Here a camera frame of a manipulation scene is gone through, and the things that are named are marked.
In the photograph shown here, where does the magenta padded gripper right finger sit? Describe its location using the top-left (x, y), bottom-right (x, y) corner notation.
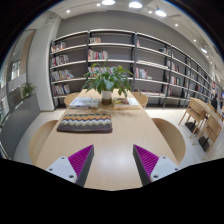
top-left (133, 144), bottom-right (179, 186)

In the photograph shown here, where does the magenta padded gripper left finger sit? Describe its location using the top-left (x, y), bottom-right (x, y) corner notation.
top-left (47, 145), bottom-right (94, 187)

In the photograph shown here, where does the zigzag patterned folded towel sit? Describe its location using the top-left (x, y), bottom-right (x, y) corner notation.
top-left (57, 114), bottom-right (112, 133)

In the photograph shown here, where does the wooden chair near right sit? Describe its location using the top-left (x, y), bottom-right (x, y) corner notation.
top-left (153, 118), bottom-right (186, 163)

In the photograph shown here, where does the wooden chair near left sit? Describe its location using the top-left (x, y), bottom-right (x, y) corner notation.
top-left (29, 120), bottom-right (57, 165)

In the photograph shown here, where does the wooden chair far right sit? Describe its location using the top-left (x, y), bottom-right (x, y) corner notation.
top-left (132, 92), bottom-right (148, 108)

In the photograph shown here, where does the wooden chair far left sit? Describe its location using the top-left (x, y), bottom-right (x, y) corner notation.
top-left (64, 92), bottom-right (79, 107)

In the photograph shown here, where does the wooden side chair front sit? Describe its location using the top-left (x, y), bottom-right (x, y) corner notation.
top-left (193, 115), bottom-right (223, 152)

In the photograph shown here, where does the wooden side chair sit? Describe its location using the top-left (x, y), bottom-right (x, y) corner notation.
top-left (185, 97), bottom-right (206, 135)
top-left (193, 115), bottom-right (223, 152)

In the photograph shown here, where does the green book stack right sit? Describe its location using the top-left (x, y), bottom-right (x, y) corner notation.
top-left (113, 97), bottom-right (140, 110)

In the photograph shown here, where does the wooden side chair back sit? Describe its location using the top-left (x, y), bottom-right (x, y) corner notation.
top-left (185, 97), bottom-right (206, 135)

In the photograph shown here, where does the wooden side table right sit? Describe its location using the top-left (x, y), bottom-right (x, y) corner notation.
top-left (190, 97), bottom-right (223, 128)

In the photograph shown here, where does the small plant on ledge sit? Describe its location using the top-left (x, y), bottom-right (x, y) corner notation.
top-left (22, 82), bottom-right (35, 98)

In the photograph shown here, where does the green potted plant in vase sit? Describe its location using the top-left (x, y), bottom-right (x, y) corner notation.
top-left (82, 62), bottom-right (133, 96)

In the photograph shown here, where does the large wall bookshelf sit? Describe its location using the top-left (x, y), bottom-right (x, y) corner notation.
top-left (49, 29), bottom-right (214, 108)

